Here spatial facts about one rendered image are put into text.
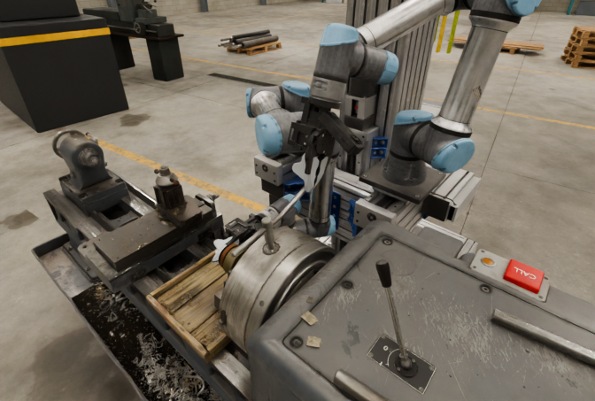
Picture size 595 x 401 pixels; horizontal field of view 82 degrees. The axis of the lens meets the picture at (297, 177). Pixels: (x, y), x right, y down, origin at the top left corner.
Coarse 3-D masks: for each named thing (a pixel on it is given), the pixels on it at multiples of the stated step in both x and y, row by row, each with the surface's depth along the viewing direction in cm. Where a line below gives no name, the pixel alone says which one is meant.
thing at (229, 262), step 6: (228, 246) 95; (234, 246) 96; (222, 252) 94; (228, 252) 93; (222, 258) 94; (228, 258) 92; (234, 258) 91; (222, 264) 94; (228, 264) 92; (234, 264) 91; (228, 270) 92
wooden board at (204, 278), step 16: (208, 256) 122; (192, 272) 117; (208, 272) 118; (224, 272) 118; (160, 288) 109; (176, 288) 112; (192, 288) 112; (208, 288) 112; (160, 304) 107; (192, 304) 107; (208, 304) 107; (176, 320) 101; (192, 320) 101; (208, 320) 101; (192, 336) 95; (208, 336) 97; (224, 336) 95; (208, 352) 92
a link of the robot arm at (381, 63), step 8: (368, 48) 73; (376, 48) 75; (368, 56) 72; (376, 56) 73; (384, 56) 75; (392, 56) 76; (368, 64) 73; (376, 64) 74; (384, 64) 75; (392, 64) 76; (360, 72) 74; (368, 72) 74; (376, 72) 75; (384, 72) 75; (392, 72) 76; (368, 80) 77; (376, 80) 77; (384, 80) 77; (392, 80) 78
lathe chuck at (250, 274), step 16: (288, 240) 80; (304, 240) 81; (256, 256) 76; (272, 256) 76; (240, 272) 75; (256, 272) 74; (272, 272) 73; (224, 288) 76; (240, 288) 74; (256, 288) 72; (224, 304) 76; (240, 304) 73; (240, 320) 73; (240, 336) 74
